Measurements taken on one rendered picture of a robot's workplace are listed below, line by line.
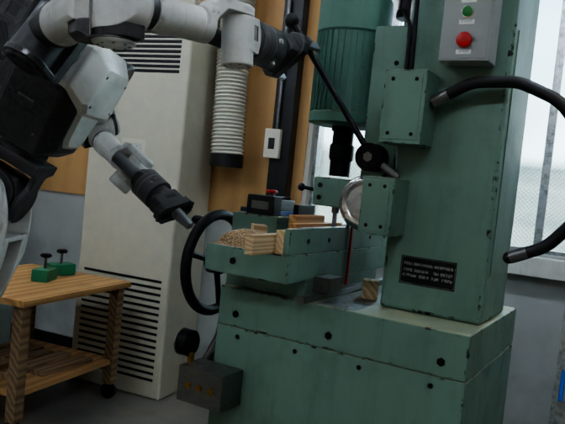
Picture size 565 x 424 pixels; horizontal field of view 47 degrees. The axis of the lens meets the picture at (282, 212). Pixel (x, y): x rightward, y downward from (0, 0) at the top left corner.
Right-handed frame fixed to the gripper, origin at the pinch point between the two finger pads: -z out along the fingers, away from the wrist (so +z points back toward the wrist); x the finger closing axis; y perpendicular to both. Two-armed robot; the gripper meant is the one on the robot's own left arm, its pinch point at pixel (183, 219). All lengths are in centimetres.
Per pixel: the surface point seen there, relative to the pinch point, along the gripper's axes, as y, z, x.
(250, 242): 30, -36, 23
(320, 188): 27.5, -27.6, -12.2
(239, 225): 9.1, -15.3, -3.2
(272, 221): 15.5, -22.8, -5.3
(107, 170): -74, 104, -63
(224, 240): 20.0, -25.8, 16.1
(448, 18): 76, -36, -14
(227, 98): -24, 78, -98
